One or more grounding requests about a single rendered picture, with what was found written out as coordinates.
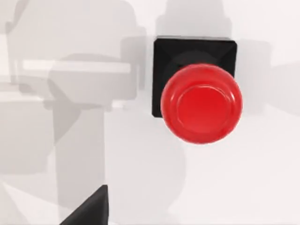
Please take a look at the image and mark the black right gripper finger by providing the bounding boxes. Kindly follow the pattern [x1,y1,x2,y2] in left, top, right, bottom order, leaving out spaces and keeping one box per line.
[59,184,109,225]

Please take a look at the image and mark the red push button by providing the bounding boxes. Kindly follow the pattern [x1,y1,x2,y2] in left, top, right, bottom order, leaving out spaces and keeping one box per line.
[160,64,244,145]

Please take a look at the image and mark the black square button base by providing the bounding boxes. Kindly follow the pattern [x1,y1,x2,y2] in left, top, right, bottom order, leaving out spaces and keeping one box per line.
[151,35,238,119]

